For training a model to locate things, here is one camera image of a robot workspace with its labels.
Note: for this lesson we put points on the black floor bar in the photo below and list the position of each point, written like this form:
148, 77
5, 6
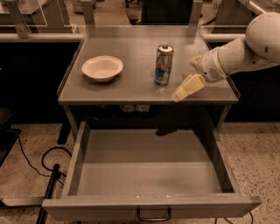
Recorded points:
48, 193

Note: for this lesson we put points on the white paper bowl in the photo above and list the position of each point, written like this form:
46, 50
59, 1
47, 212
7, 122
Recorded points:
102, 68

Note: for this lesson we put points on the white horizontal rail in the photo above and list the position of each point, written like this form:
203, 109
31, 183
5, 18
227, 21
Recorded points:
43, 37

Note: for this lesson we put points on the black drawer handle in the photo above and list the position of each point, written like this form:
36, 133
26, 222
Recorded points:
153, 215

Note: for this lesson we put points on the grey cabinet table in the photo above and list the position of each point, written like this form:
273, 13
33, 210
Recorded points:
133, 100

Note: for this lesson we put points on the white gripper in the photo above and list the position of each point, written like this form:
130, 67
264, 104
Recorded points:
207, 66

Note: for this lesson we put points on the redbull can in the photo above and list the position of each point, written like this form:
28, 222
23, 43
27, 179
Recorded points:
163, 65

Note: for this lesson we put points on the grey open top drawer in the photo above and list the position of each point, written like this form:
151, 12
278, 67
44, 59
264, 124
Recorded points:
113, 172

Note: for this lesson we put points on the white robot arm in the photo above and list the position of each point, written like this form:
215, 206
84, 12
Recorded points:
257, 50

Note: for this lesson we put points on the black object at left edge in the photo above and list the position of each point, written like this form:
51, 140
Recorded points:
8, 135

